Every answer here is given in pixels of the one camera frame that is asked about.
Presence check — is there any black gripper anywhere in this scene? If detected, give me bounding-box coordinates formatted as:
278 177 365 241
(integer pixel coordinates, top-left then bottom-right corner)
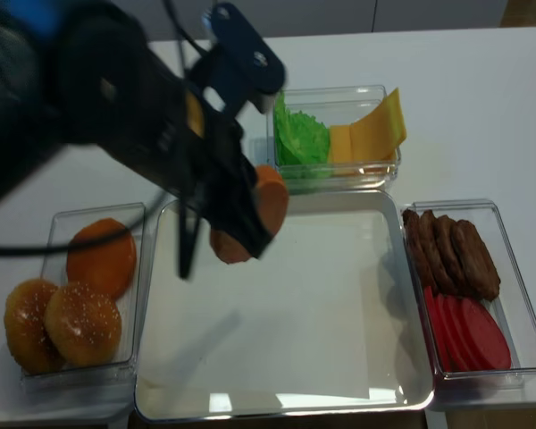
57 8 271 280

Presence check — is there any bun front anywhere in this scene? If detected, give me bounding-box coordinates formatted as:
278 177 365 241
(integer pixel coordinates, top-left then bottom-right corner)
209 164 289 265

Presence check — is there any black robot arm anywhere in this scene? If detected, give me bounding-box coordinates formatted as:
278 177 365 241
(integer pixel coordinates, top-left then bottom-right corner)
0 1 285 278

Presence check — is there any clear lettuce cheese container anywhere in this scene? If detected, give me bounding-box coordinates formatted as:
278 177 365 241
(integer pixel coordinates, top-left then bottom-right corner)
266 85 401 193

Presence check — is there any small yellow cheese slice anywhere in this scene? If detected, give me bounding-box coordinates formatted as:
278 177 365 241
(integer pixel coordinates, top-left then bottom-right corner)
329 125 353 164

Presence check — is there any large yellow cheese slice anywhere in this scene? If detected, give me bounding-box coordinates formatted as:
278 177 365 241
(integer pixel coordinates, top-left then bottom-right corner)
349 88 406 163

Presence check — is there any green lettuce leaf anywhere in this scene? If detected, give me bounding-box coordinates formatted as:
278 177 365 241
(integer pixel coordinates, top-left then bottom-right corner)
272 93 331 179

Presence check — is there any flat bottom bun back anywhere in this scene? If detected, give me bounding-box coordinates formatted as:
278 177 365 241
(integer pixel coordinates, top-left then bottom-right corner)
66 231 137 300

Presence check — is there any silver metal tray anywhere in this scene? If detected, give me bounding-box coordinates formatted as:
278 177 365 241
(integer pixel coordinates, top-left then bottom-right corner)
135 190 433 422

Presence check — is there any clear bun container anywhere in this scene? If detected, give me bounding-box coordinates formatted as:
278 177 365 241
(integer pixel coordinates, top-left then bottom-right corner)
21 202 147 392

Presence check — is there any sesame bun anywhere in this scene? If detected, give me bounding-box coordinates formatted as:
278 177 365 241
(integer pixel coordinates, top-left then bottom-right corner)
44 282 121 367
4 278 64 374

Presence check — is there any brown patty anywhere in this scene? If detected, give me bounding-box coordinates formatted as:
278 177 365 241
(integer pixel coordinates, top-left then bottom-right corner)
419 210 458 295
402 209 438 295
434 214 480 299
451 220 500 302

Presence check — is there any red tomato slice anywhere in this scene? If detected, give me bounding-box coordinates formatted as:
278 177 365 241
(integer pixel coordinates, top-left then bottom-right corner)
423 287 451 372
444 296 512 371
435 294 471 372

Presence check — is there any clear patty tomato container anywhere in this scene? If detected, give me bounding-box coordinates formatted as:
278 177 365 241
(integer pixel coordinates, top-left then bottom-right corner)
401 199 536 384

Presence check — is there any dark blue camera mount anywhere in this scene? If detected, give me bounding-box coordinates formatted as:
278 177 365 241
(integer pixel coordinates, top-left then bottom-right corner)
188 2 286 118

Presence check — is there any black cable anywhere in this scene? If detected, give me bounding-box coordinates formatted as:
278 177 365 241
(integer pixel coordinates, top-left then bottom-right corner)
0 0 215 257

